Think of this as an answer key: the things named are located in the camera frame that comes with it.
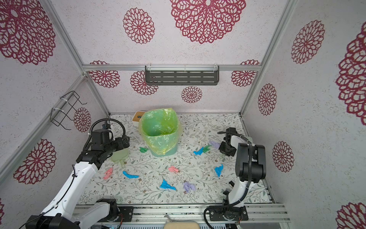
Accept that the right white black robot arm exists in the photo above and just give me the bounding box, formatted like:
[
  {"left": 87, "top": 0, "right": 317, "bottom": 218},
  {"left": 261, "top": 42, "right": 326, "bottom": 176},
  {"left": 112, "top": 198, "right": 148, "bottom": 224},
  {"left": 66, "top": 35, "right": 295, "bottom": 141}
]
[{"left": 218, "top": 127, "right": 266, "bottom": 213}]

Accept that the pink paper scrap left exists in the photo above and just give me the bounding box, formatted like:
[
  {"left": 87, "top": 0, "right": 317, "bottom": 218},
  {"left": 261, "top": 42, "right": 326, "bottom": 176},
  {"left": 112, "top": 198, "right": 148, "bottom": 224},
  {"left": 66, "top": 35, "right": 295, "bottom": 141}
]
[{"left": 103, "top": 168, "right": 113, "bottom": 180}]

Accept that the dark grey wall shelf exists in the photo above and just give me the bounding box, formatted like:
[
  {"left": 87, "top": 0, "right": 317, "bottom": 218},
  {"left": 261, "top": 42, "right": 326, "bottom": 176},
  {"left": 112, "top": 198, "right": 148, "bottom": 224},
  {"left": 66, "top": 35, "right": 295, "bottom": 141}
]
[{"left": 144, "top": 65, "right": 219, "bottom": 86}]

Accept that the beige object at bottom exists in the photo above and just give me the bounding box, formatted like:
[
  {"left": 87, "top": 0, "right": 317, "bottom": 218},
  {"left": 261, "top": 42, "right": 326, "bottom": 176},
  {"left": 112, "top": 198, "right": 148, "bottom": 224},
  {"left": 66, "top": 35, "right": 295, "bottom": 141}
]
[{"left": 164, "top": 214, "right": 200, "bottom": 229}]

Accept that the light green dustpan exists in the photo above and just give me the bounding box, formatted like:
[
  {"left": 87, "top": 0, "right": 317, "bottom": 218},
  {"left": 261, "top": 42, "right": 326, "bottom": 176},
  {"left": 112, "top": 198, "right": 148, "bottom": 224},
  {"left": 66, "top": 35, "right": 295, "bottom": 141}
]
[{"left": 110, "top": 148, "right": 129, "bottom": 169}]

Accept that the black wire wall rack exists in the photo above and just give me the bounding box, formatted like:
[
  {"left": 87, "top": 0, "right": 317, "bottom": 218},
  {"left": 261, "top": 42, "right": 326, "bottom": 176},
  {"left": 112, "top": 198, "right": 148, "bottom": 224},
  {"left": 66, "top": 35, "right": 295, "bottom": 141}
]
[{"left": 49, "top": 90, "right": 87, "bottom": 131}]

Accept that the purple paper scrap near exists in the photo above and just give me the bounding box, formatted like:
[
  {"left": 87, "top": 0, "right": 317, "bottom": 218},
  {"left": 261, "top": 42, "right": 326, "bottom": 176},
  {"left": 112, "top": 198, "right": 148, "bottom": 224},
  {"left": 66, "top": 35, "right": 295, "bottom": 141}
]
[{"left": 183, "top": 181, "right": 197, "bottom": 193}]

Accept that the pink paper scrap centre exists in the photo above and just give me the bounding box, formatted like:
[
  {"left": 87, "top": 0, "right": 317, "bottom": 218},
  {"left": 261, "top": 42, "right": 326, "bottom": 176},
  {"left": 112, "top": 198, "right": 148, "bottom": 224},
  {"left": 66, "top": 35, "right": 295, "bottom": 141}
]
[{"left": 168, "top": 166, "right": 179, "bottom": 173}]

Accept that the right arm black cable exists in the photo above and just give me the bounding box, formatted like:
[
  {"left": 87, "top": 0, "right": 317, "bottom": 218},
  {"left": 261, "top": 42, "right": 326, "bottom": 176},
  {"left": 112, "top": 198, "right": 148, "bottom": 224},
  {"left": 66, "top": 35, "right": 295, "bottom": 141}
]
[{"left": 202, "top": 143, "right": 255, "bottom": 229}]

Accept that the pink paper scrap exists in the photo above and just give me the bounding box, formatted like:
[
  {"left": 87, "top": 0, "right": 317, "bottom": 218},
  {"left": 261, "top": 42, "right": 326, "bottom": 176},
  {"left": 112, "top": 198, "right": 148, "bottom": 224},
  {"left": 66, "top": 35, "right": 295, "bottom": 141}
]
[
  {"left": 103, "top": 168, "right": 113, "bottom": 180},
  {"left": 168, "top": 166, "right": 179, "bottom": 173}
]

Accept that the purple paper scrap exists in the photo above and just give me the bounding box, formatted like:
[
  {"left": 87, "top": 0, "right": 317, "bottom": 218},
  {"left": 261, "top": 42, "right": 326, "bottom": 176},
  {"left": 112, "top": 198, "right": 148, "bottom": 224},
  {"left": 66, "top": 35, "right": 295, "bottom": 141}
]
[
  {"left": 209, "top": 141, "right": 221, "bottom": 149},
  {"left": 183, "top": 181, "right": 197, "bottom": 193}
]

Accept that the white wooden-top tissue box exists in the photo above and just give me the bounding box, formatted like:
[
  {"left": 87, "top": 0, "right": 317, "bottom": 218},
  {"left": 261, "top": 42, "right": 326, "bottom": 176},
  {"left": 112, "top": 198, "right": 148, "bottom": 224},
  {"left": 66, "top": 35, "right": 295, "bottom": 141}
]
[{"left": 132, "top": 111, "right": 145, "bottom": 127}]

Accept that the blue green paper scrap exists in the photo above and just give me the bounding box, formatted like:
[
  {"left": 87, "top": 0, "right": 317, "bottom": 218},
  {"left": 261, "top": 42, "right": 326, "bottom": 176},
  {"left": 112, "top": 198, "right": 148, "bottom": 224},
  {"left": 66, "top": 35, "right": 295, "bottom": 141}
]
[{"left": 193, "top": 145, "right": 211, "bottom": 156}]

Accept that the purple paper scrap far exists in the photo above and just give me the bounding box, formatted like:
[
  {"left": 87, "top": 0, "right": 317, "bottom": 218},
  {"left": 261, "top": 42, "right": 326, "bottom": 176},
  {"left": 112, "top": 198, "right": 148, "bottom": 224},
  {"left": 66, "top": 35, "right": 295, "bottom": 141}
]
[{"left": 209, "top": 141, "right": 221, "bottom": 149}]

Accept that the green paper scrap left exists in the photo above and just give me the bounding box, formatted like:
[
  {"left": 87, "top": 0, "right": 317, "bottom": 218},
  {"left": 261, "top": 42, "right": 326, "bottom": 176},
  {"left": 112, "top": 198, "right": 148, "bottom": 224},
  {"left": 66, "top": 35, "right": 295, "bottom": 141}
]
[{"left": 139, "top": 147, "right": 149, "bottom": 153}]

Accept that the green bin with bag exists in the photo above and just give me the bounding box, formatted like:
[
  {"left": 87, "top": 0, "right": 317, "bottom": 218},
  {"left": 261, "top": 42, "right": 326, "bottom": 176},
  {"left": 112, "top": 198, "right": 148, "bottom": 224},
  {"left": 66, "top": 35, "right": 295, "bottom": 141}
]
[{"left": 139, "top": 108, "right": 183, "bottom": 157}]

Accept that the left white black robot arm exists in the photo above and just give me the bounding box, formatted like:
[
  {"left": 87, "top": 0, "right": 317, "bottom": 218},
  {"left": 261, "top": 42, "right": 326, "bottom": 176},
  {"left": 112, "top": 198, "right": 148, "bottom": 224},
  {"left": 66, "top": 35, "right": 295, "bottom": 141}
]
[{"left": 24, "top": 129, "right": 130, "bottom": 229}]

